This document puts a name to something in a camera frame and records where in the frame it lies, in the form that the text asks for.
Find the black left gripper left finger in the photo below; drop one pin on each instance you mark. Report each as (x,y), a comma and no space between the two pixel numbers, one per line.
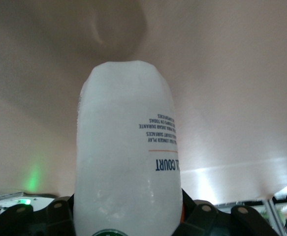
(35,221)

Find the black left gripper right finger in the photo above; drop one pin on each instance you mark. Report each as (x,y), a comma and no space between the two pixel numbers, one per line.
(219,223)

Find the white tennis ball can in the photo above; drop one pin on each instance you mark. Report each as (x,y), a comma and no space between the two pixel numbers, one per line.
(121,159)

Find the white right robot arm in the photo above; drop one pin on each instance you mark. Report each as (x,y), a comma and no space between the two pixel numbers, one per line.
(42,201)

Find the aluminium profile post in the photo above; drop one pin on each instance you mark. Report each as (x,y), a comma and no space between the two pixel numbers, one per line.
(272,216)

